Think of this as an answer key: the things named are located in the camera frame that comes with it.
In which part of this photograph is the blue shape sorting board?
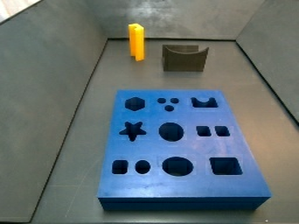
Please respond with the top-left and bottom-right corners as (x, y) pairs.
(98, 90), (271, 210)

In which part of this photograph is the yellow arch object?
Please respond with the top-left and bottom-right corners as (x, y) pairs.
(129, 24), (146, 61)

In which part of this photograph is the black curved holder bracket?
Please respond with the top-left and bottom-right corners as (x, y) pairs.
(163, 45), (210, 72)

